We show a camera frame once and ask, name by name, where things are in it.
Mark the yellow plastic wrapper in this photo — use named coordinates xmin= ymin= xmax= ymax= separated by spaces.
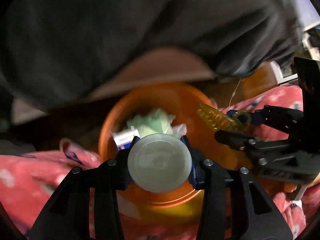
xmin=197 ymin=104 xmax=250 ymax=133

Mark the white round jar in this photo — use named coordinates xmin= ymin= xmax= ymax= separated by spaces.
xmin=127 ymin=134 xmax=192 ymax=193

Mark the blue white medicine box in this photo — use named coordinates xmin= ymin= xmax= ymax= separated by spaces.
xmin=112 ymin=126 xmax=140 ymax=150

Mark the orange plastic trash bin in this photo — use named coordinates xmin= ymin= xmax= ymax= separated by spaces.
xmin=98 ymin=83 xmax=252 ymax=239

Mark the pink patterned pajama leg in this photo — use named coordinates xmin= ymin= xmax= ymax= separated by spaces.
xmin=1 ymin=139 xmax=101 ymax=235

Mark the green crumpled tissue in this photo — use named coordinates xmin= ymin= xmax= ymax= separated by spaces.
xmin=126 ymin=108 xmax=187 ymax=139

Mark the dark grey plush blanket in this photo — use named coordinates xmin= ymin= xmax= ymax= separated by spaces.
xmin=1 ymin=0 xmax=302 ymax=108

